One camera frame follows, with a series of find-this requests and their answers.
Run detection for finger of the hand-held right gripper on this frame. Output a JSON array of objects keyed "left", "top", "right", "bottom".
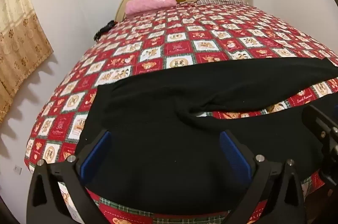
[{"left": 302, "top": 104, "right": 338, "bottom": 158}]

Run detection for red checkered printed blanket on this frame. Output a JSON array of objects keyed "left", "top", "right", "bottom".
[{"left": 24, "top": 0, "right": 338, "bottom": 224}]

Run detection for black object beside bed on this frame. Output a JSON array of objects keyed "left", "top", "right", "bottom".
[{"left": 93, "top": 20, "right": 117, "bottom": 41}]

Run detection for beige patterned curtain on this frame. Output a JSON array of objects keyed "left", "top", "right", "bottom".
[{"left": 0, "top": 0, "right": 54, "bottom": 124}]

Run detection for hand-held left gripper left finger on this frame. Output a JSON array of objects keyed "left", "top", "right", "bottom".
[{"left": 26, "top": 129, "right": 113, "bottom": 224}]

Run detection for pink folded blanket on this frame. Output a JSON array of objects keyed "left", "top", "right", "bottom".
[{"left": 125, "top": 0, "right": 177, "bottom": 16}]

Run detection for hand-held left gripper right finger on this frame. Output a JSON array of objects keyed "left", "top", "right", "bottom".
[{"left": 220, "top": 130, "right": 308, "bottom": 224}]

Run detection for black pants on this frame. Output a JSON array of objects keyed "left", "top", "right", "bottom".
[{"left": 76, "top": 57, "right": 338, "bottom": 215}]

